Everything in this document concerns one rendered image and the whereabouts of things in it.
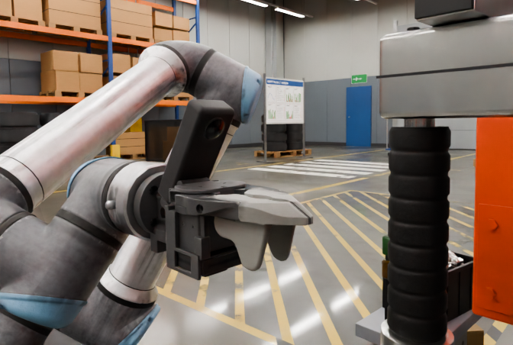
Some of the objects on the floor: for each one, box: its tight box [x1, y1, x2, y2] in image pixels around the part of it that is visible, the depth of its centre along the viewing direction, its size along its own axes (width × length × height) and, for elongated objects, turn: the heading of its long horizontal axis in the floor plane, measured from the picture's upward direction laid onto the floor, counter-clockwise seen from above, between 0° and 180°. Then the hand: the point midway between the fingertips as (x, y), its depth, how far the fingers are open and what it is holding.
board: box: [257, 73, 313, 163], centre depth 984 cm, size 150×50×195 cm
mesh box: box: [144, 119, 182, 163], centre depth 902 cm, size 88×127×97 cm
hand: (297, 209), depth 34 cm, fingers closed
